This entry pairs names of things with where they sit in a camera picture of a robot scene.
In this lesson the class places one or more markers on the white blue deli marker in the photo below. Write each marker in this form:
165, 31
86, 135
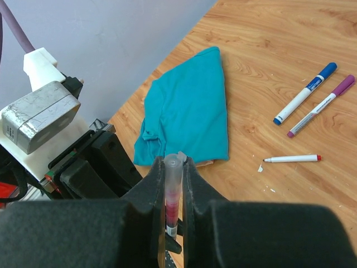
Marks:
297, 100

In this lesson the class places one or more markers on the thin white red-end pen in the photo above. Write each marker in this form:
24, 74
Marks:
295, 158

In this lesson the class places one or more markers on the clear pen cap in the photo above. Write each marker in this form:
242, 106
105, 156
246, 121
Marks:
173, 176

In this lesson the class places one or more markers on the blue marker cap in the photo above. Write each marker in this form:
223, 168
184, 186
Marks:
329, 69

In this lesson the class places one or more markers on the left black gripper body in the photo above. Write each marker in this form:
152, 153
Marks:
96, 166

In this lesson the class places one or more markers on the pink transparent gel pen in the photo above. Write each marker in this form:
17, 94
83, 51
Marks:
172, 222

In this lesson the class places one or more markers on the white whiteboard marker purple end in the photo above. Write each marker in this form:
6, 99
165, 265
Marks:
311, 115

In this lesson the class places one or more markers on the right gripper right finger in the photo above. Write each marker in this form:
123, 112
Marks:
223, 233

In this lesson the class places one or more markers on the teal cloth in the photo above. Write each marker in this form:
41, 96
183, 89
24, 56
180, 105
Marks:
185, 110

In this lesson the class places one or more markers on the purple marker cap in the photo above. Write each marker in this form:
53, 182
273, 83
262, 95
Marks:
347, 83

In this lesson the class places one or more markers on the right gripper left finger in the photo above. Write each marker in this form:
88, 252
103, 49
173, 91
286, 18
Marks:
123, 232

